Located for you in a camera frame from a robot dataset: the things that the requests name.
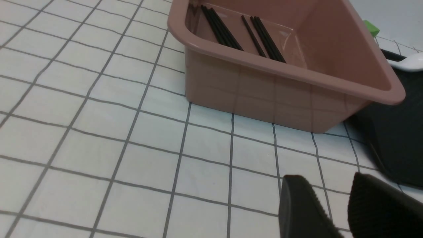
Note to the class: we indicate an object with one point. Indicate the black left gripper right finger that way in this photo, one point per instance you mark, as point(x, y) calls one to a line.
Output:
point(378, 210)

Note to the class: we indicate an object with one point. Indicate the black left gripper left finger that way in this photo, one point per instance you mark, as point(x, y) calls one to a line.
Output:
point(301, 215)

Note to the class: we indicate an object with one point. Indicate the black plastic tray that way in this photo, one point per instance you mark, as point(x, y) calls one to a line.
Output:
point(393, 133)

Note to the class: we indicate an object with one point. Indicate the pink plastic bin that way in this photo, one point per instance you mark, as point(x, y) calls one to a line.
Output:
point(334, 66)

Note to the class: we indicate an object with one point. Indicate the white ceramic spoon far left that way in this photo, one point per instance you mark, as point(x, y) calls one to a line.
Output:
point(413, 63)

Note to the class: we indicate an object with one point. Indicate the black chopstick in bin single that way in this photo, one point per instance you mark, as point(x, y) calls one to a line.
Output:
point(252, 36)

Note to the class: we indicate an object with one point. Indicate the green foam block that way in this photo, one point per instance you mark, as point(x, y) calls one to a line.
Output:
point(374, 31)

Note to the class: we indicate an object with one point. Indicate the black chopstick in bin leftmost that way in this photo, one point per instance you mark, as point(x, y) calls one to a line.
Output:
point(216, 27)

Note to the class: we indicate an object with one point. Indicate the black chopstick in bin rightmost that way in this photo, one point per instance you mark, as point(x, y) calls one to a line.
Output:
point(272, 46)

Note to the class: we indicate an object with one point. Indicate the white grid tablecloth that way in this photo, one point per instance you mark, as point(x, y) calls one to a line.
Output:
point(98, 140)

